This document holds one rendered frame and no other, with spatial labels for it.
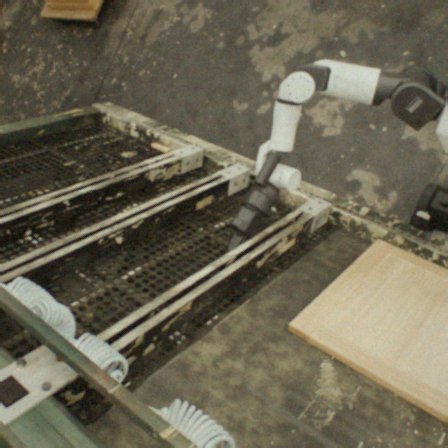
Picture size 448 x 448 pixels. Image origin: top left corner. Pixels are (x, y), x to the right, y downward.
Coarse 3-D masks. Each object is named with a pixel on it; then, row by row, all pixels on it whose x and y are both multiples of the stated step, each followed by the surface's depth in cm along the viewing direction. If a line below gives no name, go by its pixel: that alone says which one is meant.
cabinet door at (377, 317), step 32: (384, 256) 147; (416, 256) 149; (352, 288) 131; (384, 288) 133; (416, 288) 135; (320, 320) 118; (352, 320) 120; (384, 320) 121; (416, 320) 123; (352, 352) 110; (384, 352) 111; (416, 352) 112; (384, 384) 104; (416, 384) 103
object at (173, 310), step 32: (288, 224) 147; (320, 224) 160; (224, 256) 127; (256, 256) 130; (192, 288) 117; (224, 288) 122; (64, 320) 82; (128, 320) 102; (160, 320) 104; (32, 352) 87; (128, 352) 98; (32, 384) 81; (64, 384) 82; (0, 416) 75
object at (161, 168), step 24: (192, 144) 191; (144, 168) 167; (168, 168) 176; (192, 168) 187; (72, 192) 148; (96, 192) 152; (120, 192) 161; (0, 216) 132; (24, 216) 133; (48, 216) 140; (72, 216) 148; (0, 240) 130
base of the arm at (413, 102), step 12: (408, 84) 114; (420, 84) 114; (432, 84) 124; (396, 96) 117; (408, 96) 116; (420, 96) 115; (432, 96) 114; (396, 108) 118; (408, 108) 117; (420, 108) 116; (432, 108) 115; (408, 120) 119; (420, 120) 118
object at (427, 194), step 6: (426, 186) 223; (432, 186) 223; (438, 186) 224; (426, 192) 221; (432, 192) 221; (420, 198) 222; (426, 198) 220; (420, 204) 222; (426, 204) 220; (414, 210) 224; (420, 210) 222; (426, 210) 223
